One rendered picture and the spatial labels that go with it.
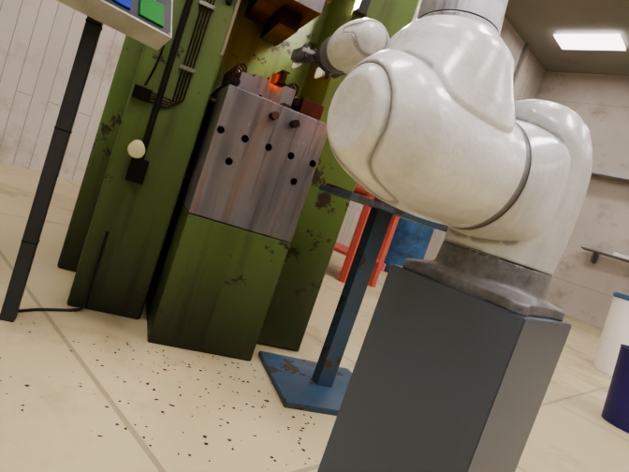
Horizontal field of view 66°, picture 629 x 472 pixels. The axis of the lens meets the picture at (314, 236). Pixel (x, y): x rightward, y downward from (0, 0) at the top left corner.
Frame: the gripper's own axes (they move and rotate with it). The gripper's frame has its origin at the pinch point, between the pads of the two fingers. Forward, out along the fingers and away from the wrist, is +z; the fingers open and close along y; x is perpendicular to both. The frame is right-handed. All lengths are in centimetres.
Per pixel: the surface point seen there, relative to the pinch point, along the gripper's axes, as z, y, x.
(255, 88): 34.9, -6.0, -5.1
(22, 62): 400, -154, -2
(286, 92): 34.9, 4.8, -2.2
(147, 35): 20.2, -43.1, -5.4
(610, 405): 40, 236, -91
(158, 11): 19.7, -42.0, 1.9
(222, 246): 29, -1, -61
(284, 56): 83, 10, 21
